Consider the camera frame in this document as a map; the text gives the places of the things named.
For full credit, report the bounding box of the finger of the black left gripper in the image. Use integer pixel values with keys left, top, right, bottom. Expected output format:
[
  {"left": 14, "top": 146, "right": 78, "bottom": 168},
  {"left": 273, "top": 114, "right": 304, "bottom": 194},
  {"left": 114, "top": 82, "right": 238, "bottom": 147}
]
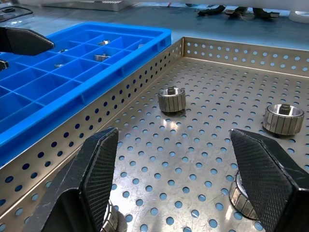
[{"left": 0, "top": 26, "right": 56, "bottom": 57}]

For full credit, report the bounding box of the aluminium profile bar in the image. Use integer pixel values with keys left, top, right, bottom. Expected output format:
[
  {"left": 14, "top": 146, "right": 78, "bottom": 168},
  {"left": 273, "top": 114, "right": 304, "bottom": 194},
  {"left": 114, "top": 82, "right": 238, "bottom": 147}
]
[{"left": 41, "top": 0, "right": 136, "bottom": 12}]

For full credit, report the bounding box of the white backdrop panel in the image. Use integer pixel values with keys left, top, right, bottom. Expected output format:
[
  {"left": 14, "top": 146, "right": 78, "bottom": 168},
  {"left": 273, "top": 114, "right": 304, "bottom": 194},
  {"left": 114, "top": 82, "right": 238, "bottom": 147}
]
[{"left": 185, "top": 0, "right": 309, "bottom": 7}]

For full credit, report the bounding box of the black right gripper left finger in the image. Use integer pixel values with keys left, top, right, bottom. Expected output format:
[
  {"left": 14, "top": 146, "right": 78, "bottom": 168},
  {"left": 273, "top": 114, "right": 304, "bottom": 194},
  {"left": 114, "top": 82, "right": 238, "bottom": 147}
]
[{"left": 24, "top": 127, "right": 119, "bottom": 232}]

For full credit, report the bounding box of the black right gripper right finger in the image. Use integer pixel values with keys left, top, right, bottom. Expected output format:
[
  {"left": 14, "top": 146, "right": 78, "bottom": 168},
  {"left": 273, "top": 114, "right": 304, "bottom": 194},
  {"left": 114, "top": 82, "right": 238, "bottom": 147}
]
[{"left": 228, "top": 128, "right": 309, "bottom": 232}]

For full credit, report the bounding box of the perforated metal tray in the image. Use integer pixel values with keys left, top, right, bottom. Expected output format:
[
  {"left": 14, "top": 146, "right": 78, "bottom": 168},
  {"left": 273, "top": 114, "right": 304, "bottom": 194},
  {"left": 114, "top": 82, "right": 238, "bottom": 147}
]
[{"left": 0, "top": 36, "right": 309, "bottom": 232}]

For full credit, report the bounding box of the black clip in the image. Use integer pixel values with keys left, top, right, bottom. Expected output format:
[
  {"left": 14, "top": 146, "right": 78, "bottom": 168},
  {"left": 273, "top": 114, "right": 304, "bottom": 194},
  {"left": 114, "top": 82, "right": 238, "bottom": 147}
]
[
  {"left": 252, "top": 7, "right": 281, "bottom": 19},
  {"left": 197, "top": 5, "right": 226, "bottom": 17}
]

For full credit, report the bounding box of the thin black cable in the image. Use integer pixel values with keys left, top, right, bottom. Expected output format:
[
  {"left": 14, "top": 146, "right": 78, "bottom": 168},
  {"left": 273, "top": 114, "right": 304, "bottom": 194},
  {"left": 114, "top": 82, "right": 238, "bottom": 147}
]
[{"left": 0, "top": 6, "right": 33, "bottom": 24}]

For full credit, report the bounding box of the blue compartment tray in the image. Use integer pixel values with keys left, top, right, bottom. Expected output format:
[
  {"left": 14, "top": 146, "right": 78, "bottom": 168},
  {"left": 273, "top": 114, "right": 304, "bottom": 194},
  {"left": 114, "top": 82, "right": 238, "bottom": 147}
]
[{"left": 0, "top": 21, "right": 172, "bottom": 167}]

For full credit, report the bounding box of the white ring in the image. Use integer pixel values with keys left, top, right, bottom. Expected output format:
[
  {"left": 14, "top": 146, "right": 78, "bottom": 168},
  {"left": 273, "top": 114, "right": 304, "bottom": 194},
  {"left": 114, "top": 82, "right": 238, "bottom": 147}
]
[{"left": 288, "top": 9, "right": 309, "bottom": 24}]

